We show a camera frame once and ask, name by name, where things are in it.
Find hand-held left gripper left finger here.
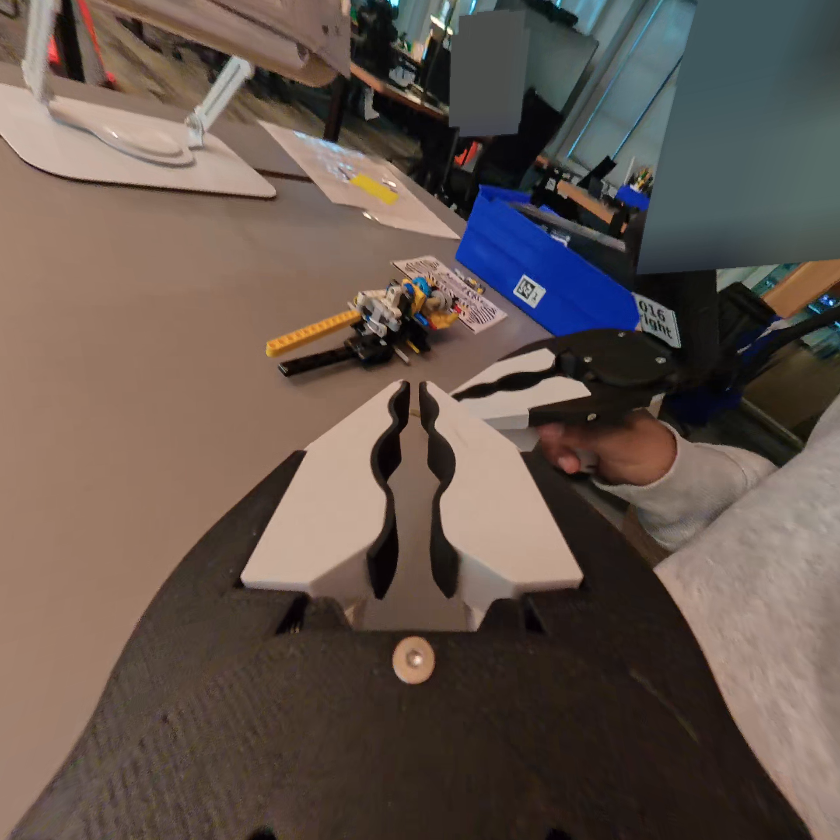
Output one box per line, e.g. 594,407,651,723
241,379,412,632

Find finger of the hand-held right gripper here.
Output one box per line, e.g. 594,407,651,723
451,348,560,403
467,377,593,432

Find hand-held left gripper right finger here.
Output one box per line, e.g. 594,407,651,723
418,379,585,632

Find multicoloured lego model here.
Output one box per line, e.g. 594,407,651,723
266,277,462,378

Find person's right forearm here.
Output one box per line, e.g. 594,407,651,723
591,423,778,552

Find person's right hand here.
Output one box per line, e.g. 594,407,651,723
538,415,678,488

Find black white printed sticker sheet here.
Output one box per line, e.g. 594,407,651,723
392,256,508,336

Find blue plastic bin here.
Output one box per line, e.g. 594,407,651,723
455,184,641,337

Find black flat case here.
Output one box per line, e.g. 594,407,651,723
508,200,631,253

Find white instruction sheet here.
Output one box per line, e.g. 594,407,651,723
258,120,462,240

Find wooden beam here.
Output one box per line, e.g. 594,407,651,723
761,261,840,317

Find yellow flat piece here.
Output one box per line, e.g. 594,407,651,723
350,173,400,206

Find person's grey sweatshirt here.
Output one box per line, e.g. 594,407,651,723
656,394,840,840

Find background workbench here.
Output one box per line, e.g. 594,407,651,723
348,62,454,142

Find white stand base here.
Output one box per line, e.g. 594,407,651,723
0,0,277,199

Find red black object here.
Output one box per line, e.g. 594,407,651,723
47,0,118,89

